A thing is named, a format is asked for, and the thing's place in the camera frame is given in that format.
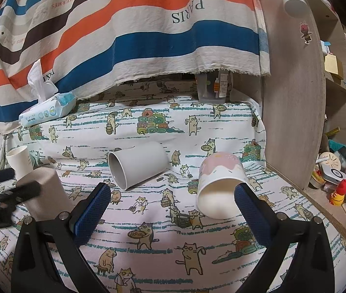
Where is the beige square cup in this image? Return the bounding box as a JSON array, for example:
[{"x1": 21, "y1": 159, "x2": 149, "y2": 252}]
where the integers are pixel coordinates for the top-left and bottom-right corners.
[{"x1": 16, "y1": 167, "x2": 74, "y2": 221}]

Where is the white and pink smiley cup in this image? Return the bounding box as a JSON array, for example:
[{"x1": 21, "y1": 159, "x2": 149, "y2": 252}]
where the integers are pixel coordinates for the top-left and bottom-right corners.
[{"x1": 6, "y1": 146, "x2": 33, "y2": 180}]

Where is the grey cylindrical cup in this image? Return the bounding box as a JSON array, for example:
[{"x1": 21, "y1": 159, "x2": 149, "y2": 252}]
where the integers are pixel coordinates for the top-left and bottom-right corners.
[{"x1": 108, "y1": 142, "x2": 169, "y2": 190}]

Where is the red and yellow toy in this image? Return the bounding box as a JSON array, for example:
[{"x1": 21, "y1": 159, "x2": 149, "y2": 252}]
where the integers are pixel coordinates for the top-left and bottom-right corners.
[{"x1": 330, "y1": 178, "x2": 346, "y2": 206}]

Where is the baby wipes pack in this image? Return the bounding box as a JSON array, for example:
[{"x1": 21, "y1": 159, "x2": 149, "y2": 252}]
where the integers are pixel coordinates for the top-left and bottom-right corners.
[{"x1": 19, "y1": 59, "x2": 77, "y2": 127}]

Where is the round white gadget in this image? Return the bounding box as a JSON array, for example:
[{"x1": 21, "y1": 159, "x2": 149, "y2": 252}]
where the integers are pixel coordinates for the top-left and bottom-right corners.
[{"x1": 320, "y1": 163, "x2": 346, "y2": 185}]

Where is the cat pattern table cloth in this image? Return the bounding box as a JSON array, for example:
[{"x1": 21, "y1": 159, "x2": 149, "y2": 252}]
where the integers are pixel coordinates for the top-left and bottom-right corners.
[{"x1": 0, "y1": 77, "x2": 346, "y2": 293}]

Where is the striped hermes paris cloth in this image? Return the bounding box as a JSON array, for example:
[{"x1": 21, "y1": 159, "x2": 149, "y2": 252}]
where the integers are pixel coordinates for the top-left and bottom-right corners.
[{"x1": 0, "y1": 0, "x2": 270, "y2": 134}]

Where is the wooden shelf unit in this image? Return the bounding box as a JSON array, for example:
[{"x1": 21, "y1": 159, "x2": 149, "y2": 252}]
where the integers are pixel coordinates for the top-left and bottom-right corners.
[{"x1": 260, "y1": 0, "x2": 346, "y2": 239}]

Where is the clear storage box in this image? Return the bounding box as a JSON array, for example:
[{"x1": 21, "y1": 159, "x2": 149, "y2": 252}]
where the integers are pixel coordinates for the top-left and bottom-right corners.
[{"x1": 195, "y1": 70, "x2": 232, "y2": 104}]

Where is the bear sticker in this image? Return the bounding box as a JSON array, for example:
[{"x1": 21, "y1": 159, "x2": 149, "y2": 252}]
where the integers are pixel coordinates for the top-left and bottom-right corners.
[{"x1": 299, "y1": 21, "x2": 312, "y2": 45}]

